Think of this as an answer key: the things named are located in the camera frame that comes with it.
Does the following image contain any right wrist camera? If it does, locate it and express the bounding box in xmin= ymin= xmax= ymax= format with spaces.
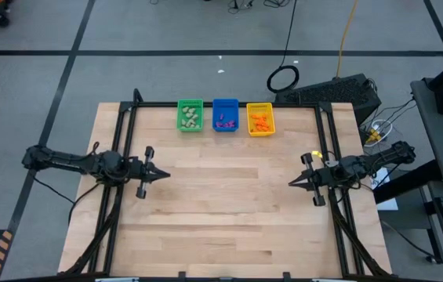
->
xmin=317 ymin=164 xmax=343 ymax=187

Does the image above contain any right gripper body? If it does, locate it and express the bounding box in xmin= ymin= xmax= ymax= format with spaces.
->
xmin=300 ymin=152 xmax=327 ymax=208

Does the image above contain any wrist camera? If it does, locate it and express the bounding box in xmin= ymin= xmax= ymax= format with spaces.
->
xmin=317 ymin=164 xmax=343 ymax=187
xmin=122 ymin=157 xmax=144 ymax=182

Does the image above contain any blue plastic basket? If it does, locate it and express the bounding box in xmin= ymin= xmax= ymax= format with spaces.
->
xmin=212 ymin=98 xmax=241 ymax=132

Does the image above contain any yellow cable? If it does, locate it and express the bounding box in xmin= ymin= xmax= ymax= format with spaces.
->
xmin=334 ymin=0 xmax=360 ymax=78

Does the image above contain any black coiled cable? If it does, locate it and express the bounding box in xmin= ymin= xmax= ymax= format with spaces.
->
xmin=266 ymin=0 xmax=300 ymax=94

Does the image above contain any white paper sheet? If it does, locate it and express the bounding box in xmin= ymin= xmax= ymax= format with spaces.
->
xmin=369 ymin=167 xmax=399 ymax=212

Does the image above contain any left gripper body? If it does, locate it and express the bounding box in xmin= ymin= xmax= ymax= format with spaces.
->
xmin=135 ymin=146 xmax=156 ymax=200

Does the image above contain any black cable bundle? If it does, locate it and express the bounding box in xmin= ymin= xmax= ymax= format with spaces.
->
xmin=227 ymin=0 xmax=291 ymax=11

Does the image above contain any white cable loop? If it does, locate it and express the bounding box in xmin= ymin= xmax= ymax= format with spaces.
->
xmin=364 ymin=118 xmax=394 ymax=148

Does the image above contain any yellow plastic basket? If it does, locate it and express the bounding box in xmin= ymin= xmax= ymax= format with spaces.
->
xmin=245 ymin=102 xmax=277 ymax=138

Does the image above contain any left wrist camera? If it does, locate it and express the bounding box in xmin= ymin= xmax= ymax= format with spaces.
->
xmin=122 ymin=157 xmax=144 ymax=182

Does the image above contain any black computer tower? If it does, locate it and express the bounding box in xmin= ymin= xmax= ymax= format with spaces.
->
xmin=274 ymin=73 xmax=383 ymax=126

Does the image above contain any green plastic basket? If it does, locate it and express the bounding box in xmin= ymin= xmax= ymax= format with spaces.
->
xmin=176 ymin=98 xmax=205 ymax=132

